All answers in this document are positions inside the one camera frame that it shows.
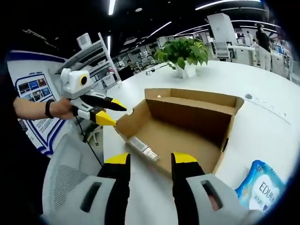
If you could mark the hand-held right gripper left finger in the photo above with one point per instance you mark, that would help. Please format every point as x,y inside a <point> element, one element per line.
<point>114,173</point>

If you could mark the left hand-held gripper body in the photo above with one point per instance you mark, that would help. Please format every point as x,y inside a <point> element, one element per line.
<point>73,84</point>

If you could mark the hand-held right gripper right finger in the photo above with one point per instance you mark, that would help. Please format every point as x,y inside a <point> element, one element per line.
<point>185,182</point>

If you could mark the brown cardboard shoe box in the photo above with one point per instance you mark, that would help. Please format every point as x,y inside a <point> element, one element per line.
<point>192,114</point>

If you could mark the blue soft wet wipes pack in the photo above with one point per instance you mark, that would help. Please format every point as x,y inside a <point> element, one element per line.
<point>264,187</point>

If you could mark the small white desk item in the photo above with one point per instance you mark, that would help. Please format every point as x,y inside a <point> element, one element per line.
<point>150,72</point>

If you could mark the person's left hand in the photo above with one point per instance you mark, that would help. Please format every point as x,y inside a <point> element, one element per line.
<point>62,109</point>

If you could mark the black wristband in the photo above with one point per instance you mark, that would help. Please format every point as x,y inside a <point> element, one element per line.
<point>49,109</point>

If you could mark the white tube bottle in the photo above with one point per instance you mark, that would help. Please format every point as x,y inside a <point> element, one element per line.
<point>140,146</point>

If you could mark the metal shelf rack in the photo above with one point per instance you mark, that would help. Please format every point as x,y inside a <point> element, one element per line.
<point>100,58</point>

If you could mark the grey mesh chair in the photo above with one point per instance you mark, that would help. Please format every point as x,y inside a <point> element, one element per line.
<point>68,164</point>

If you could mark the ceiling strip light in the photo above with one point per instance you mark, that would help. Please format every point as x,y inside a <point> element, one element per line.
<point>159,29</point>
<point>112,7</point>

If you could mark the green plant in white pot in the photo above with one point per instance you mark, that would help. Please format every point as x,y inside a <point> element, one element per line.
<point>182,51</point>

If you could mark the white table socket panel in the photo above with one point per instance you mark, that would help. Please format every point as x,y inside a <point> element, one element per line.
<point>264,104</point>

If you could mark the white office chair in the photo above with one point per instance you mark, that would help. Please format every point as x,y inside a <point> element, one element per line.
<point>222,50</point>

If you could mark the blue bordered wall poster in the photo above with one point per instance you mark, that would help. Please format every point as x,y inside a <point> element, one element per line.
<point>35,86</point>

